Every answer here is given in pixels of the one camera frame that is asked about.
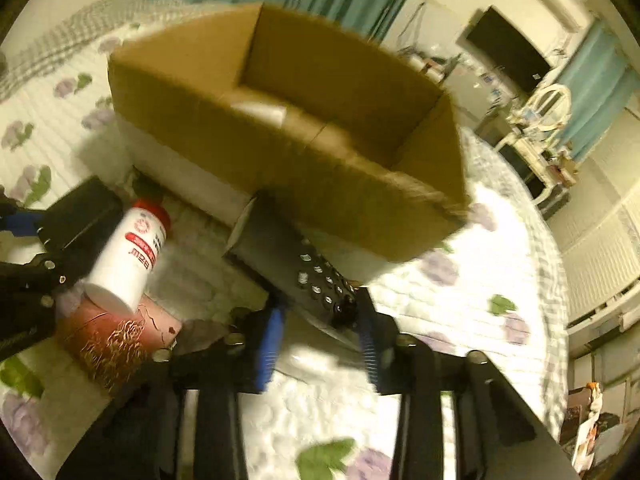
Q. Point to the black television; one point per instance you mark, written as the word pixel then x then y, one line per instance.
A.
pixel 507 50

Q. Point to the black box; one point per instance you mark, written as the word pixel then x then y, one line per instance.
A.
pixel 82 210

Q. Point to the black remote control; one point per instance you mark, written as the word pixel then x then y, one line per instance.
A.
pixel 280 247

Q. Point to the white floral quilt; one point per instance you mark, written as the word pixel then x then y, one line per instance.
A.
pixel 475 320

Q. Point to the pile of household clutter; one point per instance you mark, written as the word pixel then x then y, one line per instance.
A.
pixel 590 425

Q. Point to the pink box with gold pattern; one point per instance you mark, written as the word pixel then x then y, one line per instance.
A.
pixel 100 345

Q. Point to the white bottle with red cap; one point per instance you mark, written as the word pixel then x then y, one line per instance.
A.
pixel 127 260

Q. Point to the white dressing table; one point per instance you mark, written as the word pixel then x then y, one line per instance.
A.
pixel 532 157

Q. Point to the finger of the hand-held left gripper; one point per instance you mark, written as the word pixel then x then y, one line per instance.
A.
pixel 22 223
pixel 35 285

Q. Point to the brown cardboard box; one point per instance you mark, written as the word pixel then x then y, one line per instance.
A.
pixel 210 110

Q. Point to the grey checked blanket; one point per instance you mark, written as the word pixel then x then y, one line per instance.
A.
pixel 60 40

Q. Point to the white radiator cover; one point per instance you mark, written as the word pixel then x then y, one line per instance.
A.
pixel 602 260

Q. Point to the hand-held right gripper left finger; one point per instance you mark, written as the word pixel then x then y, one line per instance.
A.
pixel 268 347

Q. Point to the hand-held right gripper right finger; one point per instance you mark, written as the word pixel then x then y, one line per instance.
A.
pixel 371 355

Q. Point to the white television cabinet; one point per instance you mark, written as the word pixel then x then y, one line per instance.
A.
pixel 475 95

